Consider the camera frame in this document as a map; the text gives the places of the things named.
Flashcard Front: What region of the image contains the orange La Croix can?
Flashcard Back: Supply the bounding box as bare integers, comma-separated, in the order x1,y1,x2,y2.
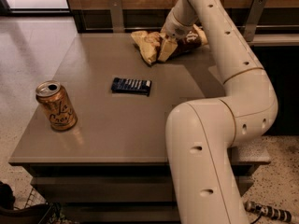
36,80,78,131

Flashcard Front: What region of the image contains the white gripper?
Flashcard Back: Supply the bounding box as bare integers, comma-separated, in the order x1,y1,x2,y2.
158,8,194,63

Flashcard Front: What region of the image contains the left metal wall bracket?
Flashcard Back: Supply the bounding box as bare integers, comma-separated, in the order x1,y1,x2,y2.
108,0,125,33

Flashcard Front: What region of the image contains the blue snack bar wrapper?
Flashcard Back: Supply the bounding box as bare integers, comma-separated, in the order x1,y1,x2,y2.
111,77,151,96

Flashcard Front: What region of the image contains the lower grey drawer front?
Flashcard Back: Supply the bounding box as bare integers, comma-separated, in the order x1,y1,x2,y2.
63,205,180,223

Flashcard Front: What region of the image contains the black white striped power strip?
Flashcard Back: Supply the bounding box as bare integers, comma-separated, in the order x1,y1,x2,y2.
244,201,299,224

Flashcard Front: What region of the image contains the grey drawer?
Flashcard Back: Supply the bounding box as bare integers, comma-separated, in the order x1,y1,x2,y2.
30,175,254,203
63,205,180,223

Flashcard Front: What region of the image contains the metal wall bracket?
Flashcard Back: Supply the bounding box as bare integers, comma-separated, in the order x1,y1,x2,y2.
108,0,125,33
242,0,267,42

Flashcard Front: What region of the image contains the right metal wall bracket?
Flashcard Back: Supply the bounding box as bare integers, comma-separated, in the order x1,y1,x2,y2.
242,0,267,42

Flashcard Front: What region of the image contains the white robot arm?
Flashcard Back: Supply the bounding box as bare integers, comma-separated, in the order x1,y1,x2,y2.
164,0,278,224

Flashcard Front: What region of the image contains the upper grey drawer front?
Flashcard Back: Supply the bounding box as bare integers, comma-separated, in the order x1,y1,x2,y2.
30,175,254,203

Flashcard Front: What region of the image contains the wire basket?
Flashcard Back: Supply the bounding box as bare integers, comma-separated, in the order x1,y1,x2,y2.
24,188,79,224

